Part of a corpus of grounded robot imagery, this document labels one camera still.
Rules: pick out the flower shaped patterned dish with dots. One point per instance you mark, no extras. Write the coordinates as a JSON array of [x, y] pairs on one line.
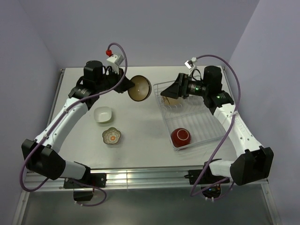
[[111, 136]]

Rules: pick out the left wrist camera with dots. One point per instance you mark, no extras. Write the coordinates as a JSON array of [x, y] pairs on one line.
[[114, 60]]

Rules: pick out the aluminium frame rail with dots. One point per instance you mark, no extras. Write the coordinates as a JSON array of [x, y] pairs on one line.
[[132, 178]]

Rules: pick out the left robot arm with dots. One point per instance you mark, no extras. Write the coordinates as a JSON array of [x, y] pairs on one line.
[[41, 155]]

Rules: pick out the brown rimmed beige bowl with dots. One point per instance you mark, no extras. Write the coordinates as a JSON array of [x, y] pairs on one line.
[[141, 90]]

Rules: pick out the red bowl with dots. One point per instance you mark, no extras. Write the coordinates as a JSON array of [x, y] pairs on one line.
[[180, 137]]

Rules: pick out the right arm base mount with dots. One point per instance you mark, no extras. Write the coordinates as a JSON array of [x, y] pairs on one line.
[[207, 179]]

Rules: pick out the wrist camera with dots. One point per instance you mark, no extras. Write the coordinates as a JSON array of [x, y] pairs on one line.
[[114, 60], [191, 64]]

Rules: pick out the white wire dish rack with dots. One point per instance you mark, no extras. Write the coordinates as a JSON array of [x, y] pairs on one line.
[[190, 114]]

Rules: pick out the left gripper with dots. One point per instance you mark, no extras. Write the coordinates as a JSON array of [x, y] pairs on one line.
[[125, 84]]

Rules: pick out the beige bowl with flower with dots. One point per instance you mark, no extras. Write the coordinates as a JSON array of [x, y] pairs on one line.
[[170, 101]]

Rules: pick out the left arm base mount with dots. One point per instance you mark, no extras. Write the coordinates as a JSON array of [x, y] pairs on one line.
[[84, 181]]

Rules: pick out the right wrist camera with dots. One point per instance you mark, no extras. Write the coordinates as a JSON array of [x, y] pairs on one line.
[[191, 64]]

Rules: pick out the white square bowl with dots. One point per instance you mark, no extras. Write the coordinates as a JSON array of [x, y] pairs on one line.
[[102, 114]]

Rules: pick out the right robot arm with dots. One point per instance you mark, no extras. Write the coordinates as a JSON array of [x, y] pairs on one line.
[[253, 161]]

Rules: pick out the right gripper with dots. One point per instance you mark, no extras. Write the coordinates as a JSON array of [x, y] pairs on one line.
[[178, 88]]

